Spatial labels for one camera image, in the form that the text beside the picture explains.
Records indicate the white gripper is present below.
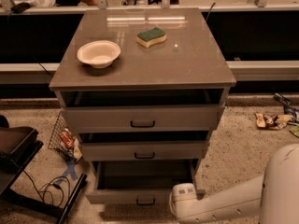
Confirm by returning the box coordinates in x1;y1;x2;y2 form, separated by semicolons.
169;183;197;221

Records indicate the grey drawer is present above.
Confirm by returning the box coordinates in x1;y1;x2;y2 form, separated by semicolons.
80;141;209;161
62;105;224;133
86;159;201;206

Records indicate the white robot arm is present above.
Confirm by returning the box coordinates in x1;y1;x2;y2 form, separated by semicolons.
169;144;299;224

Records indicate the grey drawer cabinet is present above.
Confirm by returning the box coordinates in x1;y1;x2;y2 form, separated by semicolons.
49;7;237;185

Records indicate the crumpled snack wrapper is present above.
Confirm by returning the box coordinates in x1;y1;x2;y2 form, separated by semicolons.
255;113;292;130

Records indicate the blue tape cross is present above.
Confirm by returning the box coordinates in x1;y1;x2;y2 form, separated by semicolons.
62;161;78;180

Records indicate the green packet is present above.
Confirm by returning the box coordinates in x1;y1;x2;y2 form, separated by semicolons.
290;126;299;138

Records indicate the red soda can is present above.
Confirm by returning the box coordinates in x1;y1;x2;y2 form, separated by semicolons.
60;129;74;148

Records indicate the blue snack bag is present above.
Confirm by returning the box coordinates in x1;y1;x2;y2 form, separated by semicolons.
274;93;299;125

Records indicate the green yellow sponge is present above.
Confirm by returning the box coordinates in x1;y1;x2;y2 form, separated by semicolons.
136;27;166;48

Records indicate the white paper bowl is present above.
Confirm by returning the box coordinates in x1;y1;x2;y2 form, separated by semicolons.
77;40;121;68

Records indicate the black stand base left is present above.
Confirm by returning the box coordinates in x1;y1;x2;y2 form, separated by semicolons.
0;115;87;224

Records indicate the black device on ledge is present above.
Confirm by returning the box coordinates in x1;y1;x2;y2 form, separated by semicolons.
11;2;31;14

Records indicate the wire mesh basket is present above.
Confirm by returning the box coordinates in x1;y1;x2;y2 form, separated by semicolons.
48;114;82;162

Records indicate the black cable on floor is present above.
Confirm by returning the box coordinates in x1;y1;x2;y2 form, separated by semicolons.
21;169;72;208

